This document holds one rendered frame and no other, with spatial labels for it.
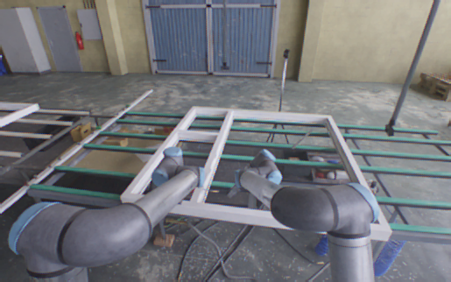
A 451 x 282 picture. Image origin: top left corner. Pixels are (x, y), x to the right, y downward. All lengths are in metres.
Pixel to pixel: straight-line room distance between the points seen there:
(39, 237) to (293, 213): 0.57
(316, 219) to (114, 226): 0.47
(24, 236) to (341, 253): 0.73
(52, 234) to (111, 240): 0.11
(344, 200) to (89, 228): 0.59
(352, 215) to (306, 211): 0.12
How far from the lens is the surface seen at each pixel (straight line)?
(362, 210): 0.70
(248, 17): 7.41
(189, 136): 2.09
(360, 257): 0.74
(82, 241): 0.54
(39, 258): 0.62
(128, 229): 0.55
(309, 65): 7.33
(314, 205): 0.64
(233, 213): 1.30
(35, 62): 10.38
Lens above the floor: 1.89
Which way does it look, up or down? 30 degrees down
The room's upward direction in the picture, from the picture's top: straight up
